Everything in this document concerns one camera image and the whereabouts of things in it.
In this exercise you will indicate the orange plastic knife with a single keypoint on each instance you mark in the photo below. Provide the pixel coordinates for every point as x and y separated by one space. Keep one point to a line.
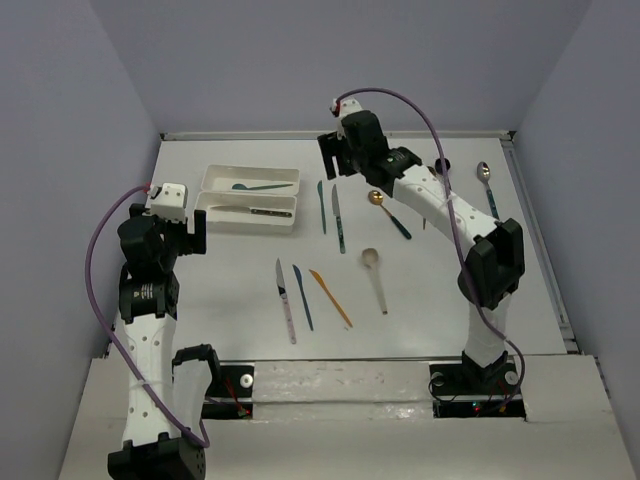
319 279

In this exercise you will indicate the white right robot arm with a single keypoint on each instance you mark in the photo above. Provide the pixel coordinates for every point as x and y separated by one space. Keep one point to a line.
492 251

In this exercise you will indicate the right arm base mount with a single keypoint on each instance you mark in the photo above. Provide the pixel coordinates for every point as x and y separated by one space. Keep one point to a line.
456 396

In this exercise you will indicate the teal plastic knife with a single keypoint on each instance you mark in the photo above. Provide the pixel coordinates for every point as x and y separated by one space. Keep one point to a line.
320 192

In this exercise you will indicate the beige plastic spoon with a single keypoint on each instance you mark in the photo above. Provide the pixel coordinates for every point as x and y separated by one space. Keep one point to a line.
370 259

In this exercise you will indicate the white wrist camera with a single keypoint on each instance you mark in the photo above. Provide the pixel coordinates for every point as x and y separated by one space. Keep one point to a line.
340 109
168 201

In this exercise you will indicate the steel knife dark marbled handle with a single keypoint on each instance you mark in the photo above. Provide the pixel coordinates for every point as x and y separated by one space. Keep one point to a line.
252 211

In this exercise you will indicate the black spoon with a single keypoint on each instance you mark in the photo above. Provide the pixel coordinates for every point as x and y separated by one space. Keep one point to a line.
440 165

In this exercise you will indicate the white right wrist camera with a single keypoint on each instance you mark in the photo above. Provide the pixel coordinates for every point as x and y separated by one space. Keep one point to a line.
340 109

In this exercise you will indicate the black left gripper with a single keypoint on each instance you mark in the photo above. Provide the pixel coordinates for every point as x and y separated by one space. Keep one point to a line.
189 242

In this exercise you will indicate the steel knife green handle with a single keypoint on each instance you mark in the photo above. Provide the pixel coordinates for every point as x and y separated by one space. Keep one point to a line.
337 215

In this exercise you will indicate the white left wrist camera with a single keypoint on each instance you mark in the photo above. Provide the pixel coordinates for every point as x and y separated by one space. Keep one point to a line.
168 201

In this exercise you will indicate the teal plastic spoon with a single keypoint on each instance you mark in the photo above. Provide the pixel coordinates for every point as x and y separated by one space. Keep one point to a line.
243 187

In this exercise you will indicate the gold spoon green handle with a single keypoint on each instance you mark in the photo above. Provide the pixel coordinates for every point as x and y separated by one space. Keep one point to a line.
376 198

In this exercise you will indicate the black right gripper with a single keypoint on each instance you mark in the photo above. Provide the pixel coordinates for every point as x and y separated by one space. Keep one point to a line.
330 146

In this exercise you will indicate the white near tray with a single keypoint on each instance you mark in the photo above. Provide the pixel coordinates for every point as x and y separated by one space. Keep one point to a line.
238 223

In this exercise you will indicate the blue plastic knife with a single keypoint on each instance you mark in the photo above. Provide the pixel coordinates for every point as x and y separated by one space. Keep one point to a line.
299 279

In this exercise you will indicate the silver spoon teal handle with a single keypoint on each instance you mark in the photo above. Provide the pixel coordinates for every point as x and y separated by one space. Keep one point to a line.
483 174

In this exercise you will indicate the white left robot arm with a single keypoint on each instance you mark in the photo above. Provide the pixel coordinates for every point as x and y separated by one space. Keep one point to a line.
163 437

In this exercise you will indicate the steel knife pink handle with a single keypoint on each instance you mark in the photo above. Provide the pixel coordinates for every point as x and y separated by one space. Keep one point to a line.
285 302

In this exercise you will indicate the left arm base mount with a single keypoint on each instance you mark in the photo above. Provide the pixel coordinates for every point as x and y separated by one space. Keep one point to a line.
230 396

